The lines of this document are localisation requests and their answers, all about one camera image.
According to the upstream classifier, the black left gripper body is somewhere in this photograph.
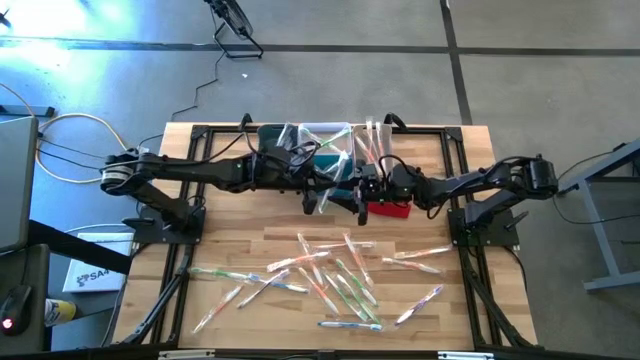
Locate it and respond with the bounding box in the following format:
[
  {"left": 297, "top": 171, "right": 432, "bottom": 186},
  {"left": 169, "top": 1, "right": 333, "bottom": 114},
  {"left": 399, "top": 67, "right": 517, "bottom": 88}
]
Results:
[{"left": 292, "top": 164, "right": 326, "bottom": 216}]

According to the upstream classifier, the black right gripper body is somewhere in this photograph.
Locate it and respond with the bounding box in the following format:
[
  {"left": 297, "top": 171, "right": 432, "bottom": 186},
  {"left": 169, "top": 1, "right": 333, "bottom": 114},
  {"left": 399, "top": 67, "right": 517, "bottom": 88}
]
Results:
[{"left": 357, "top": 162, "right": 417, "bottom": 226}]

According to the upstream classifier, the red plastic bin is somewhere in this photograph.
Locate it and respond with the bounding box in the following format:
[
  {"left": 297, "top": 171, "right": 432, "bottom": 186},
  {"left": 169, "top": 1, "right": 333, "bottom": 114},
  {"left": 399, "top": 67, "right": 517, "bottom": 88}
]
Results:
[{"left": 367, "top": 199, "right": 412, "bottom": 220}]

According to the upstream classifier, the green toothbrush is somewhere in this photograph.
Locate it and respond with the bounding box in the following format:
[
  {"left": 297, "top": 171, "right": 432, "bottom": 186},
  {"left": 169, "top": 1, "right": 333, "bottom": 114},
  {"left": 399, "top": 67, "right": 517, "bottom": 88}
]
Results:
[
  {"left": 188, "top": 267, "right": 251, "bottom": 281},
  {"left": 333, "top": 258, "right": 380, "bottom": 307},
  {"left": 298, "top": 124, "right": 334, "bottom": 154},
  {"left": 335, "top": 273, "right": 384, "bottom": 326},
  {"left": 321, "top": 271, "right": 372, "bottom": 322},
  {"left": 317, "top": 127, "right": 353, "bottom": 151}
]

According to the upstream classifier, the blue toothbrush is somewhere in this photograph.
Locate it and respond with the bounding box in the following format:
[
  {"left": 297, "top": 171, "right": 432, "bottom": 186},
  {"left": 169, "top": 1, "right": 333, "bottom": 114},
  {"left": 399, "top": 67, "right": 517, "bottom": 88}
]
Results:
[
  {"left": 249, "top": 272, "right": 311, "bottom": 294},
  {"left": 276, "top": 123, "right": 294, "bottom": 150},
  {"left": 316, "top": 320, "right": 385, "bottom": 333},
  {"left": 284, "top": 122, "right": 302, "bottom": 151}
]

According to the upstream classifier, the light grey plastic bin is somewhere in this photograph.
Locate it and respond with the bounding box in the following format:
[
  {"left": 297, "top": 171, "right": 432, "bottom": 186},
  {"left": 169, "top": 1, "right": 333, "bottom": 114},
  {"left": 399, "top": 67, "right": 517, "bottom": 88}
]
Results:
[{"left": 351, "top": 123, "right": 395, "bottom": 169}]

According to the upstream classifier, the white plastic bin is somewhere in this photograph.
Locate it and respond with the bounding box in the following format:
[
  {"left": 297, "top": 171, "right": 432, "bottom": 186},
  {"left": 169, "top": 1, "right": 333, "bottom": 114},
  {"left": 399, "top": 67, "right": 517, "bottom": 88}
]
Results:
[{"left": 298, "top": 121, "right": 354, "bottom": 156}]

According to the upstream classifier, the dark grey plastic bin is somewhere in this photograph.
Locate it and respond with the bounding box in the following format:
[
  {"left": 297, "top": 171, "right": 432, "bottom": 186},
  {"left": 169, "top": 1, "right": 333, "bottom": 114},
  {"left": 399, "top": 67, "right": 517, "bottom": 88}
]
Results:
[{"left": 256, "top": 122, "right": 300, "bottom": 151}]

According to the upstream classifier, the black floor fan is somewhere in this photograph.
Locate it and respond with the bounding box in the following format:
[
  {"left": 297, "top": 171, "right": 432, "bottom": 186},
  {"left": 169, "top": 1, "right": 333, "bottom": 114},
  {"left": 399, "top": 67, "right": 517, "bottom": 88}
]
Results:
[{"left": 203, "top": 0, "right": 265, "bottom": 60}]

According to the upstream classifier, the grey metal table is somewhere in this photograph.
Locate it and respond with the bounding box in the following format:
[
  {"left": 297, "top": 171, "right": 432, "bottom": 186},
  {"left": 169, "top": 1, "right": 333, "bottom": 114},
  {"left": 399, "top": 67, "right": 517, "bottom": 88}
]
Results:
[{"left": 551, "top": 136, "right": 640, "bottom": 295}]

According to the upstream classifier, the white printed box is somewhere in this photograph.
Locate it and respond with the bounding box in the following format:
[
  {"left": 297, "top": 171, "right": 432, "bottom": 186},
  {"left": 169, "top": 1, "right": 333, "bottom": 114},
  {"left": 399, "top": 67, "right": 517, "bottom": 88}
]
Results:
[{"left": 61, "top": 231, "right": 135, "bottom": 294}]

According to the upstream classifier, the black bar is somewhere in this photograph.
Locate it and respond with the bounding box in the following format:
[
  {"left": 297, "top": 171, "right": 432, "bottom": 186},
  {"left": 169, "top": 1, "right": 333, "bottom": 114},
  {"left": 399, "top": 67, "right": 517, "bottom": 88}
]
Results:
[{"left": 27, "top": 218, "right": 135, "bottom": 276}]

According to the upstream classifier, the yellow can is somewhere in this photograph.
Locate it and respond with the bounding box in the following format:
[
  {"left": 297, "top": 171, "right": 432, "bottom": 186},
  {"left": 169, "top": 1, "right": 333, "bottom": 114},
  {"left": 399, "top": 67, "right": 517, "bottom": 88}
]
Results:
[{"left": 43, "top": 298, "right": 78, "bottom": 328}]

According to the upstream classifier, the black desk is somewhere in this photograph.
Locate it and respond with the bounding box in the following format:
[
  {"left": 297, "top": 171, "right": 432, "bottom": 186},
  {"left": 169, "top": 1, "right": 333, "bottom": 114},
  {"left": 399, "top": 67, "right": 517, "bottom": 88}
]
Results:
[{"left": 0, "top": 243, "right": 52, "bottom": 355}]

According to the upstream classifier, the grey monitor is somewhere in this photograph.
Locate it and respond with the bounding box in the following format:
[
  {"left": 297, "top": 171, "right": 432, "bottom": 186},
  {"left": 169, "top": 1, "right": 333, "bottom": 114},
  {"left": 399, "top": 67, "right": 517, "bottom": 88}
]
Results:
[{"left": 0, "top": 115, "right": 40, "bottom": 254}]

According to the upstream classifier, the black computer mouse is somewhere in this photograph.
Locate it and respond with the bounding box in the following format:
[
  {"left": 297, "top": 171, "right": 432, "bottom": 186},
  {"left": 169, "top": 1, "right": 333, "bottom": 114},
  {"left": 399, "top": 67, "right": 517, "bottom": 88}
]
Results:
[{"left": 0, "top": 283, "right": 34, "bottom": 337}]

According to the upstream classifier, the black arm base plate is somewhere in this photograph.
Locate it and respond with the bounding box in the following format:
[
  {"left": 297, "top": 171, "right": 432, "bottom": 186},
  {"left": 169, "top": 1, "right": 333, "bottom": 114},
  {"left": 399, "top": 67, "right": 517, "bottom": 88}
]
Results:
[
  {"left": 447, "top": 207, "right": 521, "bottom": 249},
  {"left": 122, "top": 204, "right": 207, "bottom": 246}
]

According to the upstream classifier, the black fan cable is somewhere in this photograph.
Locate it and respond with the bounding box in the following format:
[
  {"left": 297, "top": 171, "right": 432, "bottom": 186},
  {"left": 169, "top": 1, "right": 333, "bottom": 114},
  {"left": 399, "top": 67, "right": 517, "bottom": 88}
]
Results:
[{"left": 171, "top": 49, "right": 226, "bottom": 123}]

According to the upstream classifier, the yellow cable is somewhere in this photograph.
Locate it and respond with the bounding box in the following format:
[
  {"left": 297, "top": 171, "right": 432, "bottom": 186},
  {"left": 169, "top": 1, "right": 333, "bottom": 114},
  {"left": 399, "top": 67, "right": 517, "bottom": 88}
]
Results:
[{"left": 0, "top": 82, "right": 139, "bottom": 185}]

